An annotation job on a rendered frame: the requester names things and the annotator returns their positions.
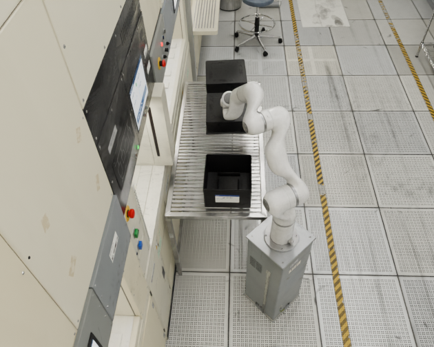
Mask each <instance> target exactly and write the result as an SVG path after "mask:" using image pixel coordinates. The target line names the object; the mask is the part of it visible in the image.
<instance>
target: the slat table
mask: <svg viewBox="0 0 434 347"><path fill-rule="evenodd" d="M190 89H201V90H190ZM205 89H206V81H194V82H185V85H184V90H183V99H182V103H181V109H180V117H179V122H178V131H177V136H176V144H175V155H174V164H173V165H172V172H171V177H170V182H169V191H168V195H167V204H166V209H165V220H166V224H167V229H168V233H171V234H173V236H174V237H173V238H170V242H171V245H172V251H173V254H174V259H175V263H176V268H177V272H178V274H179V275H182V267H181V263H180V257H179V254H180V242H181V235H182V230H183V219H212V220H258V225H259V224H260V220H261V223H262V222H263V221H264V220H266V219H267V210H266V209H265V207H264V205H263V203H262V200H263V198H264V196H265V194H266V184H265V157H264V143H263V133H261V134H258V135H243V134H240V135H200V134H206V132H201V131H206V129H201V128H206V126H201V125H206V118H202V117H206V115H202V114H206V107H203V106H206V102H203V101H206V99H204V98H206V94H207V92H204V91H206V90H205ZM199 91H201V92H199ZM191 98H200V99H191ZM191 101H200V102H191ZM186 106H187V107H186ZM191 106H200V107H191ZM185 114H188V115H185ZM192 114H199V115H192ZM184 117H188V118H184ZM192 117H198V118H192ZM183 125H189V126H183ZM193 125H197V126H193ZM183 128H189V129H183ZM194 128H197V129H194ZM183 131H190V132H183ZM194 131H197V132H194ZM183 134H190V135H183ZM194 134H197V135H194ZM181 137H190V138H181ZM194 137H196V138H194ZM200 137H240V138H200ZM243 137H253V138H243ZM223 140H239V141H223ZM243 140H253V141H243ZM258 140H259V142H258ZM181 143H189V144H181ZM199 143H240V144H199ZM243 143H253V144H243ZM258 143H259V144H258ZM181 146H188V147H181ZM199 146H220V147H199ZM180 149H188V150H180ZM199 149H239V150H199ZM244 149H253V150H244ZM258 149H259V150H258ZM179 152H182V153H188V154H180V153H179ZM191 153H195V154H191ZM199 153H239V154H244V153H255V154H247V155H251V156H255V157H251V159H252V161H251V163H255V164H251V166H252V168H251V170H255V171H251V173H252V175H251V177H256V178H251V180H256V182H251V184H252V188H256V189H252V191H251V192H256V193H251V195H252V196H257V197H251V199H252V200H251V207H250V208H257V209H243V208H239V209H209V208H193V207H205V205H204V204H194V203H204V200H194V199H204V196H194V195H203V192H195V191H203V189H195V187H203V185H195V184H203V181H196V180H204V178H196V176H204V174H203V173H204V172H205V170H197V169H205V167H197V166H205V163H197V162H205V160H198V159H206V157H201V156H206V155H207V154H199ZM258 153H259V154H258ZM258 156H259V157H258ZM179 159H187V160H179ZM190 159H194V160H190ZM259 159H260V161H259ZM178 162H187V163H178ZM190 162H194V163H190ZM178 166H186V167H178ZM190 166H193V167H190ZM177 169H186V170H177ZM189 169H193V170H189ZM176 176H185V177H176ZM188 176H193V177H188ZM259 177H260V178H259ZM176 180H185V181H176ZM188 180H192V181H188ZM259 180H260V182H259ZM175 184H184V185H175ZM188 184H191V185H188ZM175 187H184V188H175ZM187 187H191V189H187ZM259 188H260V189H259ZM174 191H184V192H174ZM187 191H190V192H187ZM259 192H261V193H259ZM174 195H183V196H174ZM186 195H191V196H186ZM260 196H261V197H260ZM173 199H182V200H173ZM186 199H190V200H186ZM254 200H257V201H254ZM260 200H261V201H260ZM173 202H175V203H182V204H172V203H173ZM186 203H189V204H186ZM172 207H182V208H172ZM185 207H189V208H185ZM260 208H261V209H262V210H261V209H260ZM171 211H181V212H171ZM184 211H188V212H184ZM193 211H239V212H240V213H201V212H193ZM243 212H257V213H243ZM260 212H262V213H260ZM172 219H180V227H179V233H178V244H177V243H176V237H175V233H174V228H173V224H172Z"/></svg>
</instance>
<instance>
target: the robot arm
mask: <svg viewBox="0 0 434 347"><path fill-rule="evenodd" d="M263 98H264V92H263V90H262V88H261V86H260V85H259V84H258V83H256V82H249V83H246V84H244V85H241V86H240V87H237V88H236V89H234V90H233V91H227V92H225V93H224V94H223V95H222V98H221V100H220V103H219V105H220V106H221V107H223V117H224V119H225V120H235V119H237V118H239V117H240V116H241V114H242V112H243V109H244V106H245V103H247V108H246V111H245V115H244V117H243V120H242V126H243V129H244V130H245V131H246V132H247V133H248V134H249V135H258V134H261V133H264V132H267V131H270V130H271V131H272V134H271V137H270V139H269V141H268V142H267V144H266V146H265V156H266V159H267V163H268V165H269V168H270V170H271V171H272V172H273V173H274V174H276V175H277V176H280V177H283V178H284V179H285V180H286V181H287V183H286V184H285V185H283V186H281V187H277V188H275V189H272V190H271V191H268V192H267V193H266V194H265V196H264V198H263V200H262V203H263V205H264V207H265V209H266V210H267V211H268V212H269V213H270V214H271V215H272V223H271V224H270V225H269V226H268V227H267V228H266V229H265V232H264V239H265V242H266V244H267V245H268V246H269V247H270V248H271V249H273V250H275V251H280V252H285V251H290V250H292V249H293V248H294V247H295V246H296V245H297V243H298V232H297V231H296V229H295V228H294V225H295V221H296V210H295V208H294V207H297V206H299V205H302V204H304V203H305V202H306V201H307V200H308V199H309V189H308V187H307V186H306V184H305V183H304V182H303V181H302V180H301V178H300V177H299V176H298V175H297V174H296V173H295V172H294V170H293V169H292V167H291V165H290V163H289V159H288V157H287V152H286V149H285V137H286V135H287V132H288V129H289V126H290V122H291V118H290V115H289V112H288V111H287V110H286V109H285V108H284V107H281V106H275V107H271V108H269V109H264V110H262V111H259V112H257V111H256V110H257V109H258V108H259V106H260V104H261V103H262V101H263Z"/></svg>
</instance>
